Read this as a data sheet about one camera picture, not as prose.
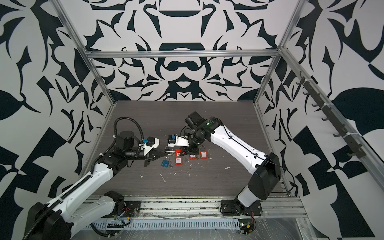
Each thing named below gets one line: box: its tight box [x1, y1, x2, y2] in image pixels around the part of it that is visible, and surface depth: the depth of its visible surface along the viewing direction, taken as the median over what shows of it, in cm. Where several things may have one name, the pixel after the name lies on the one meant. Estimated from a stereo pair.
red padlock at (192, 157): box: [189, 154, 197, 160], surface depth 93 cm
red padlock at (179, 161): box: [175, 157, 183, 166], surface depth 90 cm
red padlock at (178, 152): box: [175, 148, 182, 157], surface depth 71 cm
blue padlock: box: [161, 156, 170, 168], surface depth 91 cm
